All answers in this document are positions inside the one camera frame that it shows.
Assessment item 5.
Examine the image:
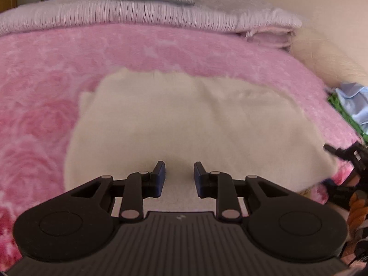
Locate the cream knit garment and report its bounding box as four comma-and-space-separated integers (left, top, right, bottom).
64, 67, 338, 212

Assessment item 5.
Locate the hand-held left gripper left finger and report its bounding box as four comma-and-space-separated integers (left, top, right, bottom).
71, 161, 167, 223

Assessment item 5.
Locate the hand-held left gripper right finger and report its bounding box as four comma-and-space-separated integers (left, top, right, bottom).
194, 161, 291, 223

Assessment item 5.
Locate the light blue cloth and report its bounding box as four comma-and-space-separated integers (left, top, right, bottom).
335, 82, 368, 134

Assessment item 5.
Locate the cream bed sheet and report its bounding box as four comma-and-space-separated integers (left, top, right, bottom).
289, 20, 368, 88

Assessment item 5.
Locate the pink floral blanket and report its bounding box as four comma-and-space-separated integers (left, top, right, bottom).
0, 24, 363, 273

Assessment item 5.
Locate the orange brown striped cloth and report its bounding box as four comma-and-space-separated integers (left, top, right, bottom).
346, 191, 368, 246

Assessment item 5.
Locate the lavender ribbed quilt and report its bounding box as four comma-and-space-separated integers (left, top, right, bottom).
0, 0, 303, 51

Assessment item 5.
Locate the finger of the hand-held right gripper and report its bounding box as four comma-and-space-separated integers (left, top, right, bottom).
323, 142, 368, 176
324, 178, 358, 208

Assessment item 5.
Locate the green cloth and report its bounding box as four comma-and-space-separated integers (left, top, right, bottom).
327, 91, 368, 144

